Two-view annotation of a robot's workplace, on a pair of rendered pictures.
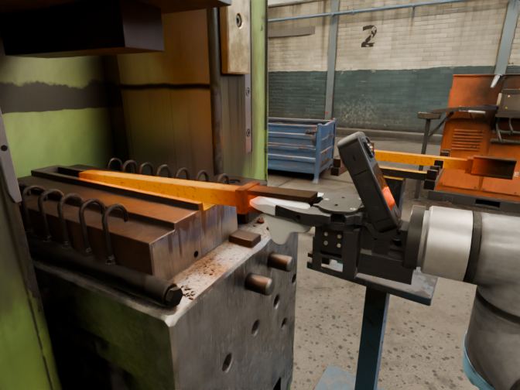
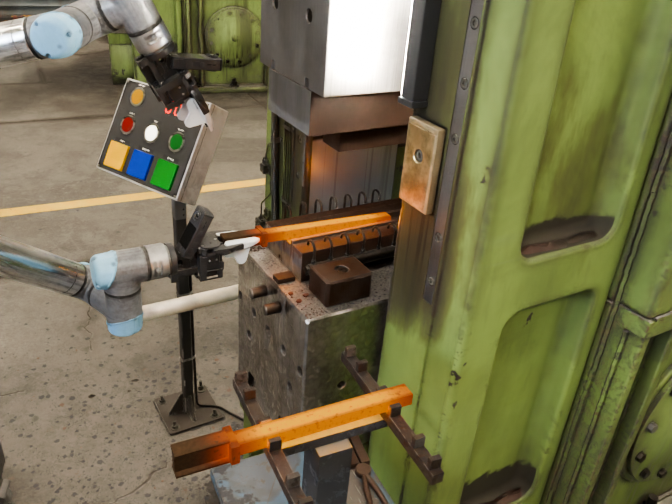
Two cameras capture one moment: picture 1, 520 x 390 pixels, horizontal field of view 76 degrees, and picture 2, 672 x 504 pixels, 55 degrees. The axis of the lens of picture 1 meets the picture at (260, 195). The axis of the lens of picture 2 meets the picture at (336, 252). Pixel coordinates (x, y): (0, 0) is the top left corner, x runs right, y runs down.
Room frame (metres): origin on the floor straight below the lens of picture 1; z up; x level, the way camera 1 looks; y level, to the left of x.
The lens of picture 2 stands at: (1.24, -1.05, 1.71)
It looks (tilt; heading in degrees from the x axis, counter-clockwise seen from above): 29 degrees down; 119
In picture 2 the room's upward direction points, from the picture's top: 5 degrees clockwise
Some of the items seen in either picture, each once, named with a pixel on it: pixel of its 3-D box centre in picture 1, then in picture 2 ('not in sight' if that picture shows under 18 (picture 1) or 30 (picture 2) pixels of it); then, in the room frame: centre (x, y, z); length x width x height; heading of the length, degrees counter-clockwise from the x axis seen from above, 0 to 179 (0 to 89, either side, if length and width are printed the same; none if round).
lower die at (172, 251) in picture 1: (105, 206); (356, 232); (0.55, 0.27, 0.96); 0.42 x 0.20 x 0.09; 62
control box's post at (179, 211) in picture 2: not in sight; (182, 287); (-0.07, 0.28, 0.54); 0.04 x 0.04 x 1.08; 62
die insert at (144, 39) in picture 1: (76, 33); (386, 127); (0.60, 0.30, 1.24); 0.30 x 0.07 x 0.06; 62
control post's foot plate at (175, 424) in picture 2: not in sight; (188, 400); (-0.08, 0.28, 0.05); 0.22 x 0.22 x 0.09; 62
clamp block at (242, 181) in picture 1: (232, 196); (340, 281); (0.64, 0.06, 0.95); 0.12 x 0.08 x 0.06; 62
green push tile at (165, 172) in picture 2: not in sight; (165, 174); (0.01, 0.15, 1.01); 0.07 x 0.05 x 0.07; 177
